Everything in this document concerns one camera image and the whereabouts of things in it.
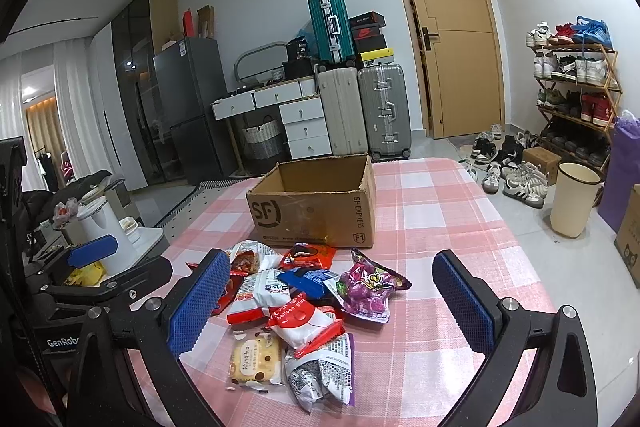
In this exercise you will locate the white drawer desk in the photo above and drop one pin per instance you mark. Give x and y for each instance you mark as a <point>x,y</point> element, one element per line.
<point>301,113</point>

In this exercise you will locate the teal suitcase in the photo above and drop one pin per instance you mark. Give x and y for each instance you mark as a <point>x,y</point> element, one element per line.
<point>330,21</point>

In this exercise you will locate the pile of sneakers on floor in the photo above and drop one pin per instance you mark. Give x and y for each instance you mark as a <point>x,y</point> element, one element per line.
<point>500,158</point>

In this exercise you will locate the dark refrigerator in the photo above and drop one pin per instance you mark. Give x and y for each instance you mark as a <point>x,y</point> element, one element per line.
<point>190,78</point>

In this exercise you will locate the red orange oreo snack pack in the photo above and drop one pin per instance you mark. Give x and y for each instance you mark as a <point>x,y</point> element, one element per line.
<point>305,255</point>

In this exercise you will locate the silver suitcase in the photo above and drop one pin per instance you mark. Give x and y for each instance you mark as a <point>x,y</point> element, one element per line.
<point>385,111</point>

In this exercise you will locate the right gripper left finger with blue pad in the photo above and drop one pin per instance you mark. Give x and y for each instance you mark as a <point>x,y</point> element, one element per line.
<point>105,387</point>

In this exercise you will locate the yellow cookie pack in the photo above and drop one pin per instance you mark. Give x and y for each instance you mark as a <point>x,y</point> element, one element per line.
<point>256,360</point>

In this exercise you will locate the white electric kettle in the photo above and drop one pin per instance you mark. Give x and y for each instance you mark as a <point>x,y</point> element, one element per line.
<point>97,219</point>

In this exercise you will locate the red white balloon snack bag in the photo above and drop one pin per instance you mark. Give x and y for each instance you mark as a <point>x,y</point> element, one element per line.
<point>304,327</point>

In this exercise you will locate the red chip bag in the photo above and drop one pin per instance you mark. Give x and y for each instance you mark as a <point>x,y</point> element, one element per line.
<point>237,277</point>

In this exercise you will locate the striped laundry basket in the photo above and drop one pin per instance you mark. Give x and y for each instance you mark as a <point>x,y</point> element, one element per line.
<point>263,145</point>

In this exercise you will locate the wooden shoe rack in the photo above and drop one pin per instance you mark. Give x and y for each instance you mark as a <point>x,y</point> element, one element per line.
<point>579,98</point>

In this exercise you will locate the small cardboard box on floor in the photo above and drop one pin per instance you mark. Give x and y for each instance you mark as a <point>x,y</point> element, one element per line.
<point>546,162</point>

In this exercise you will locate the arched mirror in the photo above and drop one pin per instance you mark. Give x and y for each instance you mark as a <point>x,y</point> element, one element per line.
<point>261,65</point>

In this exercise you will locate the blue oreo cookie pack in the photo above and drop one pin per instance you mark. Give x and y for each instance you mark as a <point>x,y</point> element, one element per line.
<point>309,281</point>

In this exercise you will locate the SF cardboard box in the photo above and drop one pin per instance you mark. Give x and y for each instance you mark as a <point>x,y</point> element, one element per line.
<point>328,200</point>

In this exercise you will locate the silver purple snack bag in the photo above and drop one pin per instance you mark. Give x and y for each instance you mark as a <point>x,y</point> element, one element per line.
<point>328,373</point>

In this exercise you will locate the cream trash bin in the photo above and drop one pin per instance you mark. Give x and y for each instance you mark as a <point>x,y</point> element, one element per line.
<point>576,190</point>

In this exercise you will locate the cardboard box with cat print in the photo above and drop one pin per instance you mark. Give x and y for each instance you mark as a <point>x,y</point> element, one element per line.
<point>627,240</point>

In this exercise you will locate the white noodle snack bag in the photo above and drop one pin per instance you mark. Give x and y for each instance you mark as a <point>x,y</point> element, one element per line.
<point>258,296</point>

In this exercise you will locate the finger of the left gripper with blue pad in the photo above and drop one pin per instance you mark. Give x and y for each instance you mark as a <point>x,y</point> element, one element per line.
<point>93,251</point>

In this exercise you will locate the purple grape candy bag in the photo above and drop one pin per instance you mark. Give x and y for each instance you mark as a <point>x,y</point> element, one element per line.
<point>364,290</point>

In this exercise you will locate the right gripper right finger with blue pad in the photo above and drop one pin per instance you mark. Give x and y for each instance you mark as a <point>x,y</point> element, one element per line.
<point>559,389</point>

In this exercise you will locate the pink checkered tablecloth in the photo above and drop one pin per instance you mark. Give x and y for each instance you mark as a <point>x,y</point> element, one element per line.
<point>409,371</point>

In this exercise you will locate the black glass cabinet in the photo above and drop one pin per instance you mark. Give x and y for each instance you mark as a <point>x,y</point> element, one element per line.
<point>141,101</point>

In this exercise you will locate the beige suitcase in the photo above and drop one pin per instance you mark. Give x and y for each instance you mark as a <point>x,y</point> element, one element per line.
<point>342,109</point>

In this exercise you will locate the stack of shoe boxes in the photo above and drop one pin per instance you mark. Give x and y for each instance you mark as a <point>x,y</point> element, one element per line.
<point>369,42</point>

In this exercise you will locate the wooden door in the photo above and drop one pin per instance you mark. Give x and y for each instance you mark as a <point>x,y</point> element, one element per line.
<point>457,54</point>

